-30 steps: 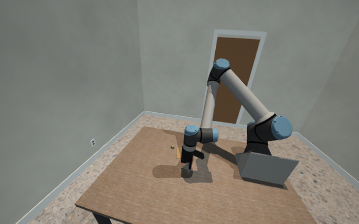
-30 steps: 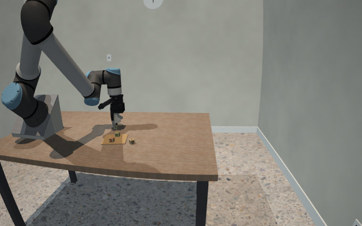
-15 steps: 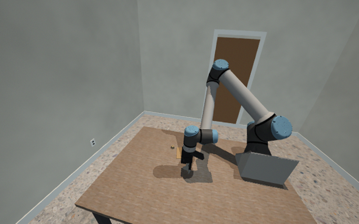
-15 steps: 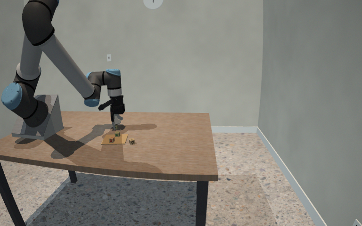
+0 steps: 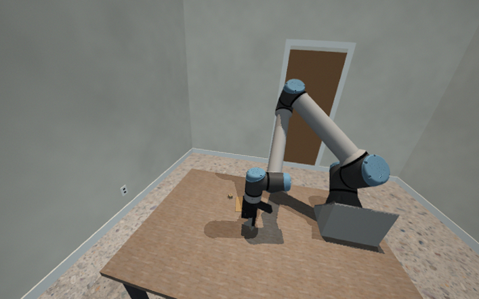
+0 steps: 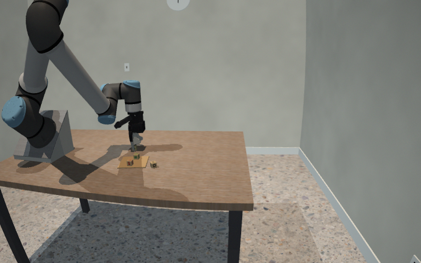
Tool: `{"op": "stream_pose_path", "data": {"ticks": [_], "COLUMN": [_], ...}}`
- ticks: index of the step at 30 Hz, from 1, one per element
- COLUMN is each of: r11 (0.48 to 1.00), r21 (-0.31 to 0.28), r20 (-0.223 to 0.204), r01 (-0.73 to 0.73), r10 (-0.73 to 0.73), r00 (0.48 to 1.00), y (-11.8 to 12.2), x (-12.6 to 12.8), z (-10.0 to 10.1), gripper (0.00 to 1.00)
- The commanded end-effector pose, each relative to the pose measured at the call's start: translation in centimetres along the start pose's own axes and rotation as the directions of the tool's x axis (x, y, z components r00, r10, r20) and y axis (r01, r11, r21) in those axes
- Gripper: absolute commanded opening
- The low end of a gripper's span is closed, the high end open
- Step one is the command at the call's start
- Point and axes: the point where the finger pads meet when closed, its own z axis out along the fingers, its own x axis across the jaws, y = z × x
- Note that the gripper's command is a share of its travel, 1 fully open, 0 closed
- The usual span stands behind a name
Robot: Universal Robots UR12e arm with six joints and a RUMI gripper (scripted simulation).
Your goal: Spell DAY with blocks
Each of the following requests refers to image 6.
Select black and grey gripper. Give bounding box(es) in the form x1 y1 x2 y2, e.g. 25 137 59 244
128 111 145 151

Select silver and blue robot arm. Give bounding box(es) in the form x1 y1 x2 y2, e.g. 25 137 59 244
2 0 141 148

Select tan mat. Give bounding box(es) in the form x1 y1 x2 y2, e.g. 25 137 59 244
117 156 149 168

